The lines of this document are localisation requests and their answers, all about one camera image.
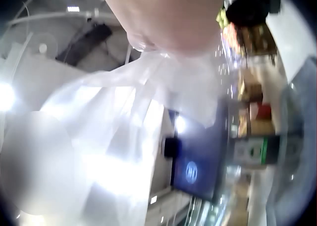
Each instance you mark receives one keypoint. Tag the person's right hand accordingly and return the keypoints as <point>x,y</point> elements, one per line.
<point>161,17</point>

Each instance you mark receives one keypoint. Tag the full shop shelf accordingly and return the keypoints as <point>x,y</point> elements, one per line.
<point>252,92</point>

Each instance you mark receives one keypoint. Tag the clear plastic bag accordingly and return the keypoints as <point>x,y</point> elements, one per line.
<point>118,127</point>

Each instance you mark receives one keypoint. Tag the dark blue monitor screen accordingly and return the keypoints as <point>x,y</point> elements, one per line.
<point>198,151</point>

